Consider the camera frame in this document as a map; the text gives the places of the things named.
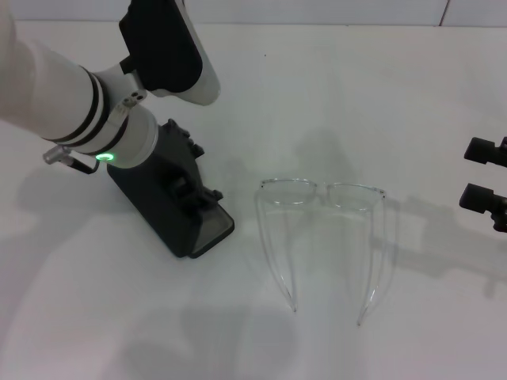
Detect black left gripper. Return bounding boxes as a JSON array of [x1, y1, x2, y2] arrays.
[[156, 117, 223, 207]]

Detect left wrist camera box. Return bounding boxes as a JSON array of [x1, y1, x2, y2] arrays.
[[118, 0, 221, 107]]

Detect black glasses case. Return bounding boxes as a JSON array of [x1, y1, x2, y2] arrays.
[[105, 156, 235, 261]]

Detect clear transparent glasses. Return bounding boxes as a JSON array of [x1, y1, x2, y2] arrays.
[[255, 177, 388, 328]]

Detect black cable with silver connector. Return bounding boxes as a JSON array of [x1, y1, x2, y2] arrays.
[[42, 146, 101, 175]]

